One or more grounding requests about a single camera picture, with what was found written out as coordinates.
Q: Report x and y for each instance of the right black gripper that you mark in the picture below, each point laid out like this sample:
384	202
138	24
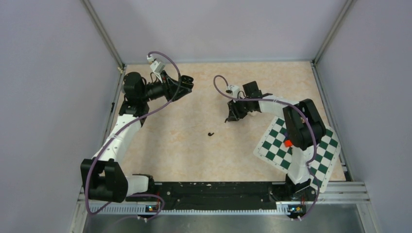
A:
234	114

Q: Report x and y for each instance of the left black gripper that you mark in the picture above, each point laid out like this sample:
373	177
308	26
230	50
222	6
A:
169	86

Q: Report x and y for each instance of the black earbud charging case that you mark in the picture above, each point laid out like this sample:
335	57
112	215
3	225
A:
187	81

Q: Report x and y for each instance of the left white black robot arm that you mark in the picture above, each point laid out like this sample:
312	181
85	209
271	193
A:
102	176

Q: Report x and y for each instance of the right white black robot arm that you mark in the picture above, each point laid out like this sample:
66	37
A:
304	127

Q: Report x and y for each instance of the green white chessboard mat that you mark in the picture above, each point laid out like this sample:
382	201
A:
325	151

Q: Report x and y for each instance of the red block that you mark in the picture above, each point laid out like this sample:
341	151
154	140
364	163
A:
288	143

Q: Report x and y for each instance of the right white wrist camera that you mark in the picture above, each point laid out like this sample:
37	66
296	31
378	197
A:
233	91

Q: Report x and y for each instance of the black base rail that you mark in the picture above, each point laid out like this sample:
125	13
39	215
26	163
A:
223	196

